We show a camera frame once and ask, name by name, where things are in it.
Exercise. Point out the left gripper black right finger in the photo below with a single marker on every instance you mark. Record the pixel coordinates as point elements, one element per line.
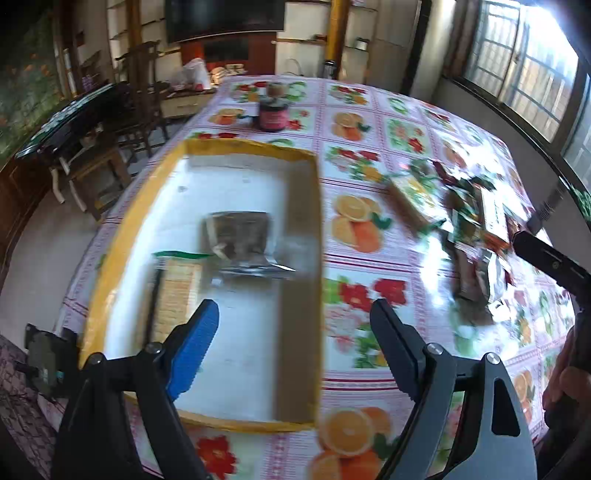
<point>421,370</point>

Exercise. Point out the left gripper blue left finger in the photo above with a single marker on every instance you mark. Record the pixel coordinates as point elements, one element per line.
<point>186,346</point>

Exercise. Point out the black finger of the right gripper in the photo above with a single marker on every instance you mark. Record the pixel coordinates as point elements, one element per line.
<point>566,272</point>

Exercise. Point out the cracker pack with black stripe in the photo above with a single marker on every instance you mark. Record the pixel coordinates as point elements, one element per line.
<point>171,294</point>

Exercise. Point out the silver foil snack pack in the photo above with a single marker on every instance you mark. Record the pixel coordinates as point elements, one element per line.
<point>239,240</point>

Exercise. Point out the large orange cracker box pack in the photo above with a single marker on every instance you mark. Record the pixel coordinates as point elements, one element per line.
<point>492,217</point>

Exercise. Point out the yellow green cracker pack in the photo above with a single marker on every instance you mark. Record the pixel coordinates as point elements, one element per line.
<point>420,206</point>

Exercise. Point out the person's right hand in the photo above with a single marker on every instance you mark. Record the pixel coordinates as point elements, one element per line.
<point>566,400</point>

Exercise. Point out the yellow cardboard tray box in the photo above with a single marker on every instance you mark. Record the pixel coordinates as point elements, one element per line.
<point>263,370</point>

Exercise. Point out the small grey motor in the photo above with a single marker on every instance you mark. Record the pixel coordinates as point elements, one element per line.
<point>51,363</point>

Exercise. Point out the floral fruit tablecloth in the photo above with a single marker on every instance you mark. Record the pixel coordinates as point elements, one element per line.
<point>361,135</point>

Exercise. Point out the wooden stool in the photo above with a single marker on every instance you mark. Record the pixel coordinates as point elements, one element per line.
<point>96,176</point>

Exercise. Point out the window with grille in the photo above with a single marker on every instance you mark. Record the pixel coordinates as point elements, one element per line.
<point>515,56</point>

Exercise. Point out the black piano table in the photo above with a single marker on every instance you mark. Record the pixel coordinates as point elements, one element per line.
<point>75,120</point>

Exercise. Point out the dark jar with pink label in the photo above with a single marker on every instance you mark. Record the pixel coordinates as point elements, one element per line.
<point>273,108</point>

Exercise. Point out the dark wooden chair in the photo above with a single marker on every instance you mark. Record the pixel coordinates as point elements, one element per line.
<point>140,92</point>

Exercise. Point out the white plastic bag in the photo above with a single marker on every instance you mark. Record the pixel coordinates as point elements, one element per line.
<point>191,76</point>

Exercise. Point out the floral wall painting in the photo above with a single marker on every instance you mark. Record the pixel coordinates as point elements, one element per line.
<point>30,84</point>

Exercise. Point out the wall television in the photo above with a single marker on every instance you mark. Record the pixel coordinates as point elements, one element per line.
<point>192,19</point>

